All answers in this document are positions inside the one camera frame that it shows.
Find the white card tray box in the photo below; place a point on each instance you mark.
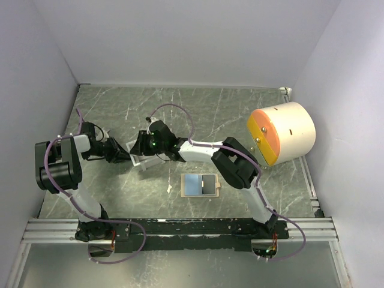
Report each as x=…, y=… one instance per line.
x=143, y=162

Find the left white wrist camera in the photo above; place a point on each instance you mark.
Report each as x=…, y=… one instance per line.
x=101, y=134

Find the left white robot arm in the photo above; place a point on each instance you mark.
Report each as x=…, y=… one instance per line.
x=58, y=170

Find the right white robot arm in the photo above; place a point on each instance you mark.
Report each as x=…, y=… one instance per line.
x=234, y=163

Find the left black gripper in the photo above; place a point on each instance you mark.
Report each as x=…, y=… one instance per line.
x=118, y=155

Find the beige card holder wallet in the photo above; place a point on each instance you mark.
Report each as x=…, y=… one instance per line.
x=191, y=185

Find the black VIP card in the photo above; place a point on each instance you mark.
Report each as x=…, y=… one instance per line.
x=208, y=184

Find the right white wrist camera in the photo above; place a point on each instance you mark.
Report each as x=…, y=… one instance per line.
x=151, y=120

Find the large cream cylinder drum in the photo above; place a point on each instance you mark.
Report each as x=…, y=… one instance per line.
x=281, y=133

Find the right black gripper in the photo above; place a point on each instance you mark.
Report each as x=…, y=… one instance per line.
x=140, y=148

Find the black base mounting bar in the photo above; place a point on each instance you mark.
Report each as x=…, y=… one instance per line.
x=150, y=234

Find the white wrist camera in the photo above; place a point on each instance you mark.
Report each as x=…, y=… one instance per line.
x=151, y=120
x=101, y=134

